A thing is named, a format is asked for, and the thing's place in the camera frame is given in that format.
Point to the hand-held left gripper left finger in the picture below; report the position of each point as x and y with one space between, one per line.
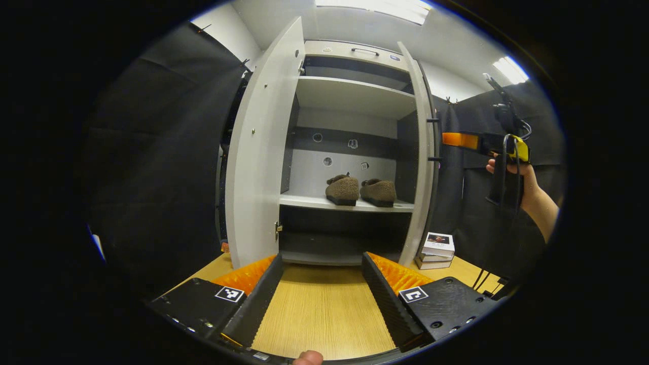
256 309

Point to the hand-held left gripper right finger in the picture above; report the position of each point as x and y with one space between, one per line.
388 304

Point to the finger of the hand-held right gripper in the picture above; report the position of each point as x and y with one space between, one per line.
484 143

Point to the brown fuzzy shoe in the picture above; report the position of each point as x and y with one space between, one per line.
379 191
343 190

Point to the white shoe cabinet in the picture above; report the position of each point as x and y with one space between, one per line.
355 96

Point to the black backdrop cloth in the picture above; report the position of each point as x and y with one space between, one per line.
471 213
162 152

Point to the small ceiling light panel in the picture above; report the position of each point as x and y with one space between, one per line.
511 70

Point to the white photo cover book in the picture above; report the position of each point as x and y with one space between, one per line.
439 242

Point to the large ceiling light panel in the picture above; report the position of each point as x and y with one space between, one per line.
375 7

